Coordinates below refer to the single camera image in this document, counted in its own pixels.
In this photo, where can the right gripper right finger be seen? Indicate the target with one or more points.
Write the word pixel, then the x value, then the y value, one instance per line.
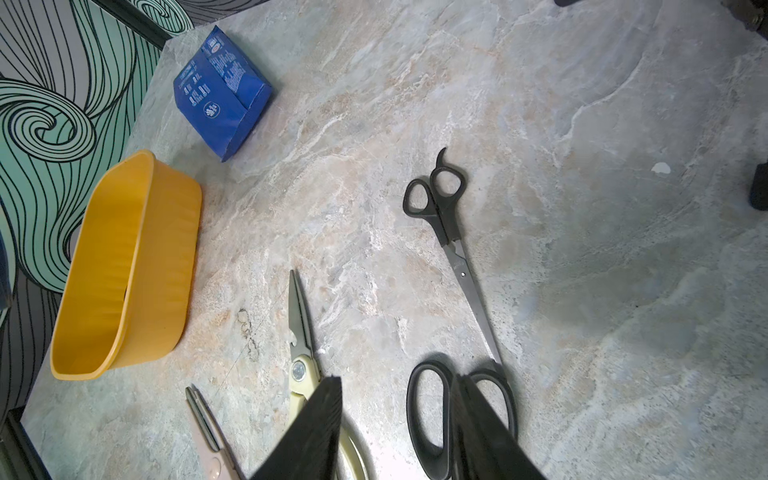
pixel 483 448

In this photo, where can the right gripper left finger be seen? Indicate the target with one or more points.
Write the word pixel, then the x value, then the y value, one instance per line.
pixel 309 448

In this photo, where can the large black scissors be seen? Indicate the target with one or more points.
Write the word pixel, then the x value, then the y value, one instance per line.
pixel 431 433

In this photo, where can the yellow storage box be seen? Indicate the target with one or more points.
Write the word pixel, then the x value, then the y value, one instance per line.
pixel 127 293

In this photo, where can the black hair scissors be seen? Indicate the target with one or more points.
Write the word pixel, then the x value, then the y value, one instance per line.
pixel 440 212

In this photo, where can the cream kitchen shears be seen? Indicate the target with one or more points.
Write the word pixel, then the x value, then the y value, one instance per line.
pixel 304 375

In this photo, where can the blue snack packet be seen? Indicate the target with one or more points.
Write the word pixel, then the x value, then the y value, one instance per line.
pixel 221 93

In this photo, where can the pink handled scissors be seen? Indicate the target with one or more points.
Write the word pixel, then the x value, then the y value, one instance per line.
pixel 216 458

